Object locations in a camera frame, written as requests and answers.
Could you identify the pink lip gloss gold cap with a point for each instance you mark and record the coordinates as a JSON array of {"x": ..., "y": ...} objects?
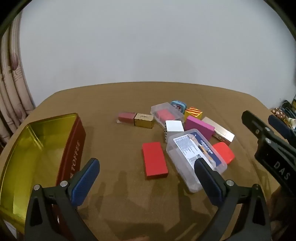
[{"x": 143, "y": 119}]

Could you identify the brown dotted cloth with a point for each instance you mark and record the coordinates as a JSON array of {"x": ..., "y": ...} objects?
[{"x": 278, "y": 113}]

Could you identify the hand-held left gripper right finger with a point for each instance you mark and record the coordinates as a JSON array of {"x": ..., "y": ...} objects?
[{"x": 214, "y": 191}]

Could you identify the rounded red box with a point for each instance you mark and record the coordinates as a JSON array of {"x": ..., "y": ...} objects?
[{"x": 225, "y": 151}]

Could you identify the white cube box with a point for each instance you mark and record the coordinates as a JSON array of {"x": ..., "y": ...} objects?
[{"x": 173, "y": 126}]

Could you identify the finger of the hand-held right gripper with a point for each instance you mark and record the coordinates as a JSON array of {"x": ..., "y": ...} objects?
[
  {"x": 281, "y": 127},
  {"x": 254, "y": 122}
]

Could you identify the small blue tin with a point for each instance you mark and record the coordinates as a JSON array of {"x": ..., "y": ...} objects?
[{"x": 178, "y": 105}]

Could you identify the silver ribbed box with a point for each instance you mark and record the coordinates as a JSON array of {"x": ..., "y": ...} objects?
[{"x": 222, "y": 133}]

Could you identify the magenta box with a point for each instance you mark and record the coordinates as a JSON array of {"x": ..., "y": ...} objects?
[{"x": 198, "y": 127}]

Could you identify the clear labelled plastic box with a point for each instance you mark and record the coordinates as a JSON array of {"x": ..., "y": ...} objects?
[{"x": 185, "y": 148}]

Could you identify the yellow red striped box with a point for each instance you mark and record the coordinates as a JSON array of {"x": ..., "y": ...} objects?
[{"x": 194, "y": 112}]

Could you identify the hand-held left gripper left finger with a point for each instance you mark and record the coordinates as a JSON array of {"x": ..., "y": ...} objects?
[{"x": 85, "y": 182}]

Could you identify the gold and red tin box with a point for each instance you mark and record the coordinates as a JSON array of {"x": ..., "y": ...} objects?
[{"x": 34, "y": 148}]

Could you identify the clear box with red packet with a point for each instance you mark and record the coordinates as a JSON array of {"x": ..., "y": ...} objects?
[{"x": 164, "y": 113}]

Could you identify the beige patterned curtain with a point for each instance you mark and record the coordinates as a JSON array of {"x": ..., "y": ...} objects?
[{"x": 13, "y": 92}]

